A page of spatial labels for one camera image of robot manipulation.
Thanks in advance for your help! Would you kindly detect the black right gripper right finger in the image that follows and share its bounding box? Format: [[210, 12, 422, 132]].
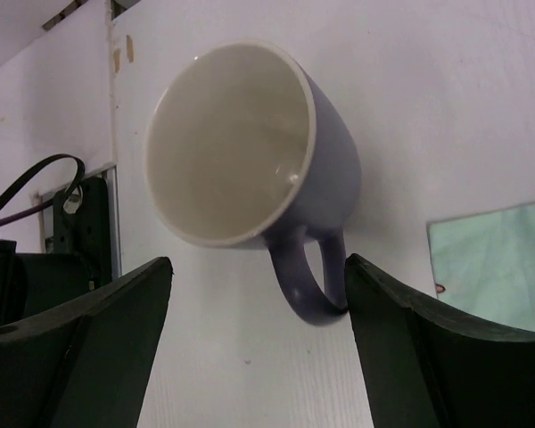
[[345, 254, 535, 427]]

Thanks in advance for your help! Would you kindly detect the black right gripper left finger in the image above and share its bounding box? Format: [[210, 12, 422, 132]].
[[0, 257, 173, 427]]

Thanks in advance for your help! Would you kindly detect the green cartoon placemat cloth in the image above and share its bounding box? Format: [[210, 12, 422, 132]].
[[428, 203, 535, 332]]

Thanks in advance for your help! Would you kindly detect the purple ceramic mug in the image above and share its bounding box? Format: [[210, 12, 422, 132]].
[[143, 40, 361, 326]]

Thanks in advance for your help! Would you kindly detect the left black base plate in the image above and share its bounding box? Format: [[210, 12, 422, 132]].
[[40, 175, 113, 288]]

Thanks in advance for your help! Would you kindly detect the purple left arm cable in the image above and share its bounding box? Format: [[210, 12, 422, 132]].
[[0, 202, 54, 233]]

